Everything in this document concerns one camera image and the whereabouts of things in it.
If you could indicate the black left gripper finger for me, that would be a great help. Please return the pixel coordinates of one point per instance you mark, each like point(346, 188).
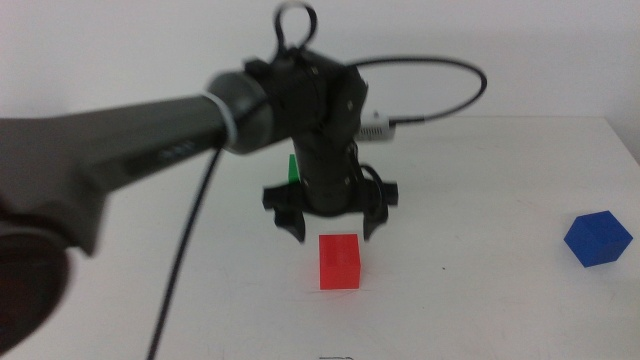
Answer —
point(292, 225)
point(374, 220)

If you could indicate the green cube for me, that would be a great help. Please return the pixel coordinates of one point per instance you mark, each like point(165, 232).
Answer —
point(293, 169)

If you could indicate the red cube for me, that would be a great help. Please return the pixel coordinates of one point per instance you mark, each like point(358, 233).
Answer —
point(340, 262)

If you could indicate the blue cube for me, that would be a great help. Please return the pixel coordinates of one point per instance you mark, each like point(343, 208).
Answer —
point(596, 239)

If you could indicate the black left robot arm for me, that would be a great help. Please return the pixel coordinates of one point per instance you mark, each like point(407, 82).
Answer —
point(100, 145)

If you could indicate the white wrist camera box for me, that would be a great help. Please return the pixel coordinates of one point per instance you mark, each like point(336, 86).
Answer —
point(375, 131)

